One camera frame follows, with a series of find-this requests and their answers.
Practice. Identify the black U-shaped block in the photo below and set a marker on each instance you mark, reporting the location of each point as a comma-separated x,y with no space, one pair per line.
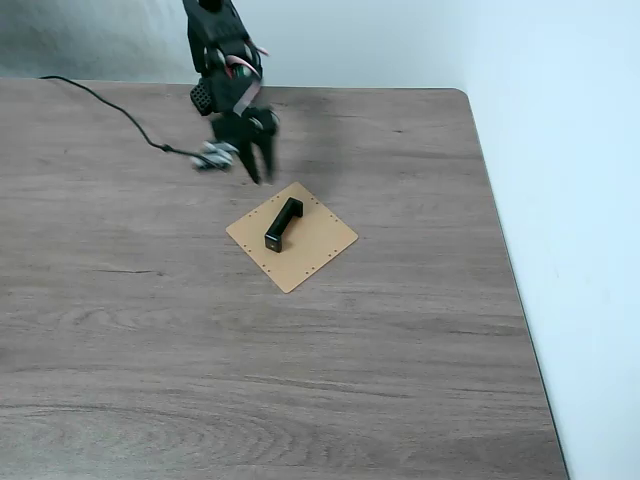
281,225

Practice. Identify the green circuit board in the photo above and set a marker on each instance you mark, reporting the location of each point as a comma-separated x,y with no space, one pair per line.
243,73

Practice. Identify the tan square board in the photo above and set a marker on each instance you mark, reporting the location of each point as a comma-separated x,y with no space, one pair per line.
320,240

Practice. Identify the small camera with white clamp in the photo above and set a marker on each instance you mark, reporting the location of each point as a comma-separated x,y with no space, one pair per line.
216,156

